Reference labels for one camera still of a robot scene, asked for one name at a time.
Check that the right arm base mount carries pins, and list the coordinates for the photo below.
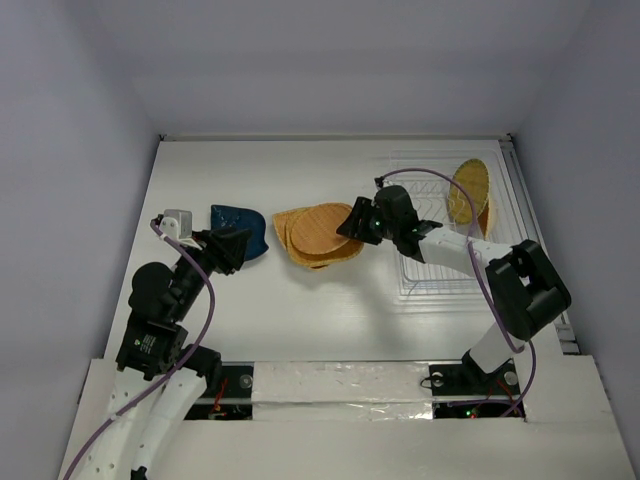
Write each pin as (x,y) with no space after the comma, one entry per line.
(457,396)

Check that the round orange woven plate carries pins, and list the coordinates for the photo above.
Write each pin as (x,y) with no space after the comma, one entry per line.
(314,230)

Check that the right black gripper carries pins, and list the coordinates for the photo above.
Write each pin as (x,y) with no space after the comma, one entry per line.
(369,223)

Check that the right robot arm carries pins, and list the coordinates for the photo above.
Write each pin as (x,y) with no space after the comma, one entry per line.
(524,291)

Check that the yellow round woven plate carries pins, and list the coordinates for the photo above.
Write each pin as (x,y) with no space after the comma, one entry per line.
(471,177)

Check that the white foam front board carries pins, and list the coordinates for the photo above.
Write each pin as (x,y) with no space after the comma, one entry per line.
(314,420)

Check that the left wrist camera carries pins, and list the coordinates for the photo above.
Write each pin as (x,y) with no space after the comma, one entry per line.
(175,224)

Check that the dark blue plate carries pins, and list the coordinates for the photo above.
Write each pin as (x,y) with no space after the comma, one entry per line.
(224,216)

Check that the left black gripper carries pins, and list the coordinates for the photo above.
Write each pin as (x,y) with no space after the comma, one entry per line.
(225,247)

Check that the white wire dish rack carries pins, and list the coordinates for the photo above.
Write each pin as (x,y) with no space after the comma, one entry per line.
(452,258)

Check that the small orange woven plate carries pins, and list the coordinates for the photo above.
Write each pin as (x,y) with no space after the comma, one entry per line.
(491,215)

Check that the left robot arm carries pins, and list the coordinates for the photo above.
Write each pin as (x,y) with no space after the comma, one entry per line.
(158,374)

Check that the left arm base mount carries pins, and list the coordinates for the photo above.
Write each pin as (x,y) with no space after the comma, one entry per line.
(230,399)

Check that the triangular woven orange plate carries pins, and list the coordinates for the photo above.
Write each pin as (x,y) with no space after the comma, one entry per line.
(281,221)

